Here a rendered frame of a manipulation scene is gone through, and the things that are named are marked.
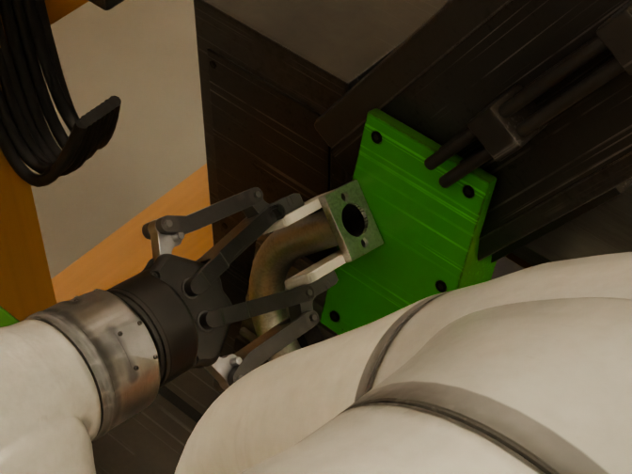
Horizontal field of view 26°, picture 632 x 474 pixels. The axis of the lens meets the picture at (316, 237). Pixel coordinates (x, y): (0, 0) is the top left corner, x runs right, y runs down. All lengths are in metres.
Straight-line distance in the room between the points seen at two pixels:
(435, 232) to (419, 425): 0.74
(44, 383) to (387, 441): 0.55
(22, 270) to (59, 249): 1.43
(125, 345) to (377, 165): 0.27
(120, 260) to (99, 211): 1.29
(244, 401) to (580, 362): 0.23
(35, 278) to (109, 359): 0.43
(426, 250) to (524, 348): 0.73
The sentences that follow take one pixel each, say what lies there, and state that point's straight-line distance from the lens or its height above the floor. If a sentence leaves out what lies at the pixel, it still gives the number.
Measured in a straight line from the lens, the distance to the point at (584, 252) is 1.15.
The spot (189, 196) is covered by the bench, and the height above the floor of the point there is 0.88.
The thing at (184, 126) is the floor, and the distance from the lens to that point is 2.91.
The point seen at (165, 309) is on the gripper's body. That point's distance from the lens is 0.91.
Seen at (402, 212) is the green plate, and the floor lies 1.21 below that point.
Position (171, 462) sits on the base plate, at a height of 0.90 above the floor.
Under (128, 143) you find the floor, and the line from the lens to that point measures 2.89.
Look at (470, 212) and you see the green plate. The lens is 1.01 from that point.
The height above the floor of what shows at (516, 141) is 1.35.
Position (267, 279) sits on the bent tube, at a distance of 1.13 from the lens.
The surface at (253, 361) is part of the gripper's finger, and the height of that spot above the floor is 1.19.
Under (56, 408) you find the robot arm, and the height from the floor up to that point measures 1.30.
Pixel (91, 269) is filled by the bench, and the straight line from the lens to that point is 1.47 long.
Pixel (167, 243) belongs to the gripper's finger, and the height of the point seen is 1.26.
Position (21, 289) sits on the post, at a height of 1.01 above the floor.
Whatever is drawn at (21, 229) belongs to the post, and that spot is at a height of 1.08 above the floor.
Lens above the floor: 1.97
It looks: 47 degrees down
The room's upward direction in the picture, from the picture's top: straight up
